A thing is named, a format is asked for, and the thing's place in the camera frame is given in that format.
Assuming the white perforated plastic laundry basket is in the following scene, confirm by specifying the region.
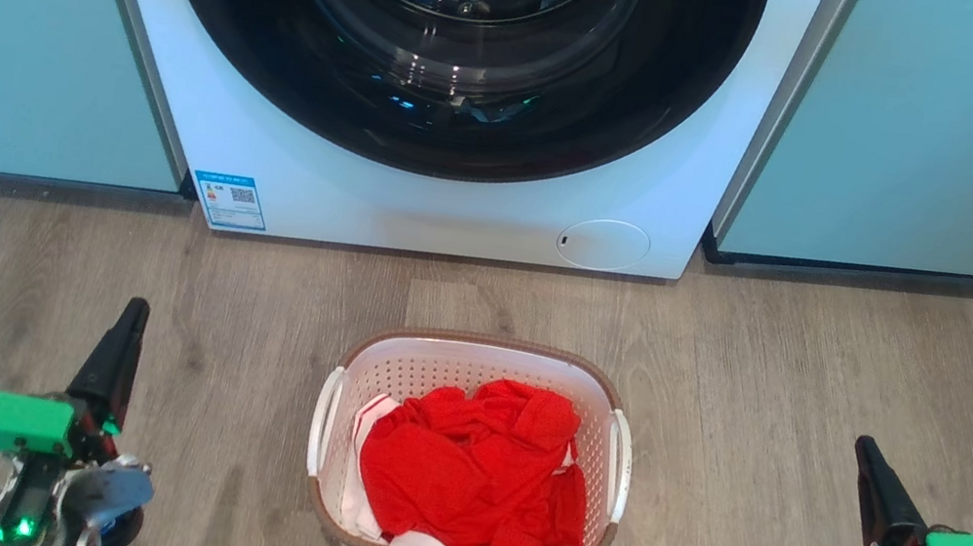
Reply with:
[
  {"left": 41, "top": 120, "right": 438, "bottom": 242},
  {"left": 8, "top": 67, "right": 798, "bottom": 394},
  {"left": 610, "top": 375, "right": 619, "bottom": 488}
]
[{"left": 291, "top": 308, "right": 651, "bottom": 546}]

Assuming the blue energy label sticker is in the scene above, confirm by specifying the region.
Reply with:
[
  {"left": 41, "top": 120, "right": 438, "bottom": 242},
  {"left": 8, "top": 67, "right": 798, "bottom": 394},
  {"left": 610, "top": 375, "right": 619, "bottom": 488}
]
[{"left": 185, "top": 168, "right": 274, "bottom": 236}]

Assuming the white garment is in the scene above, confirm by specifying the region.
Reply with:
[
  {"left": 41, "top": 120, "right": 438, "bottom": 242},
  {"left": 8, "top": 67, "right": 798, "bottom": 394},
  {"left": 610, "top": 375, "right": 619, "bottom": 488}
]
[{"left": 333, "top": 390, "right": 481, "bottom": 546}]

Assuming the black round washer door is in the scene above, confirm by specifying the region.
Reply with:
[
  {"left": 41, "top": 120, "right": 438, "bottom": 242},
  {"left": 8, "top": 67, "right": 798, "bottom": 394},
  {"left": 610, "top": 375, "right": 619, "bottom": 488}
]
[{"left": 120, "top": 0, "right": 770, "bottom": 227}]

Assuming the red mesh garment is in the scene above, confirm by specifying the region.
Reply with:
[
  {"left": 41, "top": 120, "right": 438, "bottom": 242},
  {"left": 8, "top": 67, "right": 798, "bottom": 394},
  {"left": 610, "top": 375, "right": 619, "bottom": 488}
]
[{"left": 346, "top": 358, "right": 610, "bottom": 546}]

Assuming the wide pale green cabinet door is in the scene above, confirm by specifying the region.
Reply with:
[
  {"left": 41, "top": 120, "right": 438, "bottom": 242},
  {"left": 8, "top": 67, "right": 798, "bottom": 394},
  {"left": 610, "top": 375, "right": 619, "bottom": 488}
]
[{"left": 713, "top": 0, "right": 973, "bottom": 294}]

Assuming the white washing machine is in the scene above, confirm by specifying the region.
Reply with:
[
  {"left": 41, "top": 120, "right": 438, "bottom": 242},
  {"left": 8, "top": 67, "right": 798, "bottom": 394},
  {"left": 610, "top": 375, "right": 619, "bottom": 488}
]
[{"left": 36, "top": 0, "right": 854, "bottom": 329}]

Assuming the round white filter cover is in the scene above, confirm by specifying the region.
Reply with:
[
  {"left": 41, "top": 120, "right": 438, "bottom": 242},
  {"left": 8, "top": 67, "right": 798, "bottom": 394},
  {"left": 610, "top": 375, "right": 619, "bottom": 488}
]
[{"left": 553, "top": 212, "right": 654, "bottom": 280}]

